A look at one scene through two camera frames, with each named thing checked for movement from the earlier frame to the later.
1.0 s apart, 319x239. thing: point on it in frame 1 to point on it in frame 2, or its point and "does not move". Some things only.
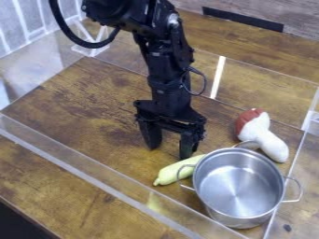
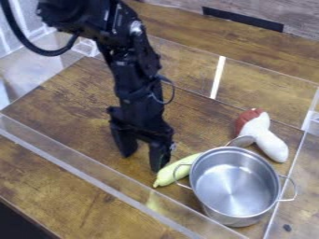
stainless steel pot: (240, 184) does not move
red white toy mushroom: (252, 127) does not move
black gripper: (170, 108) to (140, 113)
